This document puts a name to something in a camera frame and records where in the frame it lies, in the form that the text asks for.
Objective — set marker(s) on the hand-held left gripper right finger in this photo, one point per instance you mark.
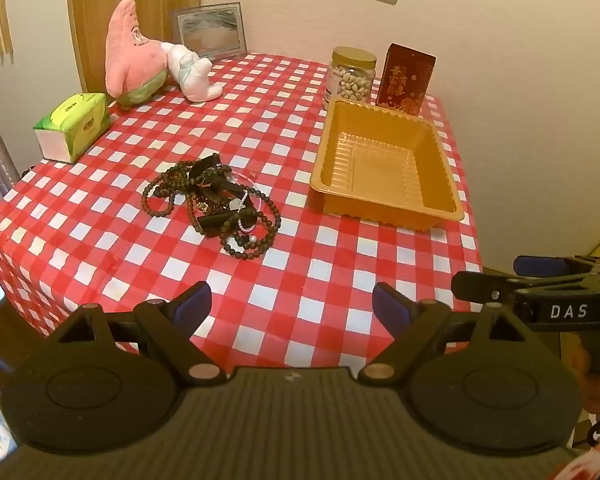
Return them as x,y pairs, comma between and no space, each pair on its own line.
390,305

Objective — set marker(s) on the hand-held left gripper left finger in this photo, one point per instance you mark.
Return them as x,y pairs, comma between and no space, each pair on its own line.
195,302

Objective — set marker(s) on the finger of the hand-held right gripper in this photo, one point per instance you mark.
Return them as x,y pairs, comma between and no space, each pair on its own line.
480,286
535,264

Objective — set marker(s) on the golden plastic tray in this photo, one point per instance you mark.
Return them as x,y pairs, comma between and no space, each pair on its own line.
380,160

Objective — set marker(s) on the red white checkered tablecloth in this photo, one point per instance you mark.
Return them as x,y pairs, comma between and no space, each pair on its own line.
130,250

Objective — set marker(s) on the red white printed clothing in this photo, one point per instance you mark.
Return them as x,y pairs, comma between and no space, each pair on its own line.
590,467

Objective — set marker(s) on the green tissue pack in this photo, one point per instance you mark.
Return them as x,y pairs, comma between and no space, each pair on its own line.
75,120

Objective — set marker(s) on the dark red printed box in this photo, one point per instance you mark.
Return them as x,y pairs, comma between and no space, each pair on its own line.
405,80

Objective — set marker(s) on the clear jar of cashews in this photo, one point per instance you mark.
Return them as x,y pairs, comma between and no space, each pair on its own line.
350,82

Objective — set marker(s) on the pink starfish plush toy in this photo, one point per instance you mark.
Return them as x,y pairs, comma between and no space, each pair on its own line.
130,55

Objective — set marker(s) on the silver picture frame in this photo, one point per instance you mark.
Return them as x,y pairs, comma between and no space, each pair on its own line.
210,30

